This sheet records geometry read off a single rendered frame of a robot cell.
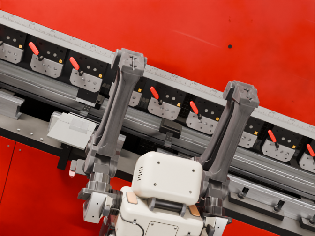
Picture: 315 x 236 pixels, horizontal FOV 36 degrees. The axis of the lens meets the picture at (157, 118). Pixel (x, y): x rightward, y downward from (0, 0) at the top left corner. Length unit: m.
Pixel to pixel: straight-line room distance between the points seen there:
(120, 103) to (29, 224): 1.28
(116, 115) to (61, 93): 1.12
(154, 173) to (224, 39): 0.87
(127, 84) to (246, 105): 0.43
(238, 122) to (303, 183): 1.21
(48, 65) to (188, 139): 0.87
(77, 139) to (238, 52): 0.85
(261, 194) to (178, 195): 1.05
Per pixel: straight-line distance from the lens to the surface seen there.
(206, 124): 2.37
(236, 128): 1.74
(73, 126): 2.34
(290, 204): 2.64
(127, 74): 1.59
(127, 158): 2.52
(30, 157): 2.50
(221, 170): 1.79
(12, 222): 2.76
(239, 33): 2.22
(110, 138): 1.66
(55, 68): 2.39
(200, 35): 2.22
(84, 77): 2.35
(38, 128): 2.54
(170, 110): 2.34
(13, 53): 2.42
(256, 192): 2.58
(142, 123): 2.69
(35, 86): 2.74
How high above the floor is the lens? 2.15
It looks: 25 degrees down
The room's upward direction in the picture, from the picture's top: 21 degrees clockwise
